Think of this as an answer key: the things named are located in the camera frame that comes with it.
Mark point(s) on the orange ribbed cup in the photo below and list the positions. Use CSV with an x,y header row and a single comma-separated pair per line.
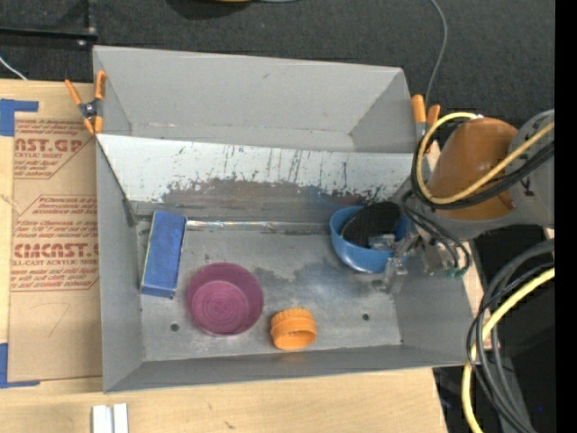
x,y
294,329

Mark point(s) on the brown cardboard board red print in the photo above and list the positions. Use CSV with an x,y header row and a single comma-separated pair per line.
x,y
54,314

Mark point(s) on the blue flat block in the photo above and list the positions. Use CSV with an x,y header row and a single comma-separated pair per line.
x,y
163,253

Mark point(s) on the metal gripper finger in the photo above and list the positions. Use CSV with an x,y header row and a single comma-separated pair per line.
x,y
393,272
382,242

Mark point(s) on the grey metal bin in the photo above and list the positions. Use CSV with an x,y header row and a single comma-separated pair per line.
x,y
288,287

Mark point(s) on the purple round bowl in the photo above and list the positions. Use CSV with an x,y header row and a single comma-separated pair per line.
x,y
224,299

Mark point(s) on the blue bowl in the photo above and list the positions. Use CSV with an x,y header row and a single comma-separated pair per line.
x,y
356,255

